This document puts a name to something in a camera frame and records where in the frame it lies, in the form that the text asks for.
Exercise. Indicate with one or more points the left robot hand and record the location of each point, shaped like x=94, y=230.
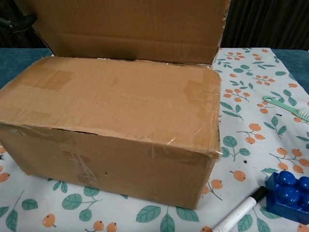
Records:
x=24, y=23

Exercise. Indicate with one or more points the cardboard box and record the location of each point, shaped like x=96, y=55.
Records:
x=108, y=101

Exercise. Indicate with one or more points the floral print tablecloth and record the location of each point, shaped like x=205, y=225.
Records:
x=253, y=120

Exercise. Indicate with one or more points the mint green brush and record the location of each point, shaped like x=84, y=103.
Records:
x=285, y=106

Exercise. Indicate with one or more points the white marker black cap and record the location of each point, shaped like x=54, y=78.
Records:
x=239, y=212

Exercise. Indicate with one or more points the blue toy building block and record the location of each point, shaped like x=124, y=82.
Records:
x=289, y=195

